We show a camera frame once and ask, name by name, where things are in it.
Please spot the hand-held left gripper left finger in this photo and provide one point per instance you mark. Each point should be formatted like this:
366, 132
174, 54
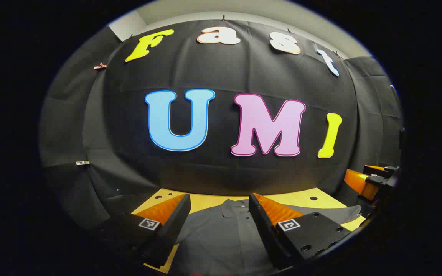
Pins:
175, 224

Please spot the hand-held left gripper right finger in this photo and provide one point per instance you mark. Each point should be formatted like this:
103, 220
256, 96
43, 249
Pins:
261, 226

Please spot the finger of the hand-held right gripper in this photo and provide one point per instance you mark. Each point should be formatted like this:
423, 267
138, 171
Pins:
376, 168
356, 181

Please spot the grey polo shirt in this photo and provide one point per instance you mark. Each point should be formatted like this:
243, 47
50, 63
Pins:
221, 237

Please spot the white cloth clip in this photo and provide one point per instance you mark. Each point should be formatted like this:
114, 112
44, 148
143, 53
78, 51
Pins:
83, 163

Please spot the black backdrop cloth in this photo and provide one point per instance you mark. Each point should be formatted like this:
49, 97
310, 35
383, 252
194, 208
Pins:
221, 73

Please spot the pink cloth clip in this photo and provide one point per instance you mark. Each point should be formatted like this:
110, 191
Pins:
100, 66

